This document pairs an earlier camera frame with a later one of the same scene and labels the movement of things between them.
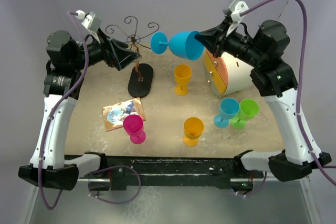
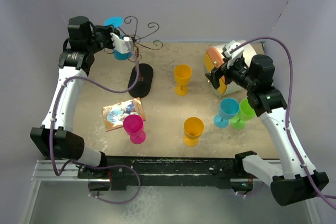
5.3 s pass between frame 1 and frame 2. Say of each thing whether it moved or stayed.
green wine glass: stayed
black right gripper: moved
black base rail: stayed
